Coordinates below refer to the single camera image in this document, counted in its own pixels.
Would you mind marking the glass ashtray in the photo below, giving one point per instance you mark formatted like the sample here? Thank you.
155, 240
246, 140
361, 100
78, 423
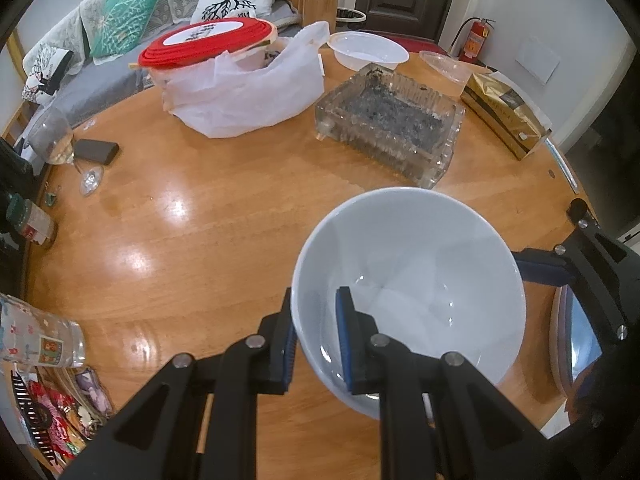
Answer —
390, 120

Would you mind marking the shallow white plastic bowl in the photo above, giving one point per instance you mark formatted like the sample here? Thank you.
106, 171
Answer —
367, 50

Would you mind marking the wine glass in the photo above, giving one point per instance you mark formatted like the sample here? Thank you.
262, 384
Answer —
50, 140

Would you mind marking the black remote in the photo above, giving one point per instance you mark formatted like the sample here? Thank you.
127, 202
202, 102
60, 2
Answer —
95, 151

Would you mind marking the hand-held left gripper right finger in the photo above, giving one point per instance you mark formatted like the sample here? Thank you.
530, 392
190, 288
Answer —
346, 340

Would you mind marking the grey sofa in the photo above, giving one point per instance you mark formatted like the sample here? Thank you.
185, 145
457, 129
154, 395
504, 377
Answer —
100, 85

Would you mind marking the glass tumbler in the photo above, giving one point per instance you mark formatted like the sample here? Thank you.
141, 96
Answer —
40, 335

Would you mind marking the trash bin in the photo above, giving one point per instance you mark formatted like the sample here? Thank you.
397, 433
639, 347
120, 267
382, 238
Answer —
350, 17

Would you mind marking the teal pillow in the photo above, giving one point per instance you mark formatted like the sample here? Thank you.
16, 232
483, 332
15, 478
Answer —
122, 22

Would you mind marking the red doormat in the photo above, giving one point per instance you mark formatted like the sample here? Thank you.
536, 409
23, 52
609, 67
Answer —
420, 42

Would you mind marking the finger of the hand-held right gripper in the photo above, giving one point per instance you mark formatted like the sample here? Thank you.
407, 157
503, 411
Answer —
540, 269
610, 395

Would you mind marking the purple plate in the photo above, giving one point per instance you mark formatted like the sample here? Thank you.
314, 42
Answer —
575, 340

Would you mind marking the black kettle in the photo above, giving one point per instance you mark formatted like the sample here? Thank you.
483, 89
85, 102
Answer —
15, 175

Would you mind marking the green cap bottle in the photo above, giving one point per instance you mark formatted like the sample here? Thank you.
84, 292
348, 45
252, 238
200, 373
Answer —
32, 222

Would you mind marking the colourful snack packets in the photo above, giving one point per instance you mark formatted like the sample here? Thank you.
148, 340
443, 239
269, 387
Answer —
60, 410

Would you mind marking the gold packet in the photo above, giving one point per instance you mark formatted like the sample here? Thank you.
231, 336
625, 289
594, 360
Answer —
505, 110

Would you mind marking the white wall panel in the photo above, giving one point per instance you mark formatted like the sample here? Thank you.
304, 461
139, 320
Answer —
537, 60

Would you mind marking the red fire extinguisher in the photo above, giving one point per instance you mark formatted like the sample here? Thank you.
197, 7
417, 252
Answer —
475, 40

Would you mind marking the white root print pillow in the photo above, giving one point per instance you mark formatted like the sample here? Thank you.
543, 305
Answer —
232, 0

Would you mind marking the white plastic bag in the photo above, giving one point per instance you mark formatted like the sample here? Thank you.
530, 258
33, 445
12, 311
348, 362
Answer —
260, 95

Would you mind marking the red lid food container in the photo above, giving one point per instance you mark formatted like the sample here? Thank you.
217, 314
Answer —
205, 42

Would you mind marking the clear plastic container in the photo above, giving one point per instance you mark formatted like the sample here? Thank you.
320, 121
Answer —
445, 67

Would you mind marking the black tree print pillow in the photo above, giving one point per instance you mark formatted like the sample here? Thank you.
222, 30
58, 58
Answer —
47, 72

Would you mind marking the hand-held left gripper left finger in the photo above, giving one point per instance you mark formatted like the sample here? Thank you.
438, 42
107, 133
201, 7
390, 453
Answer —
284, 355

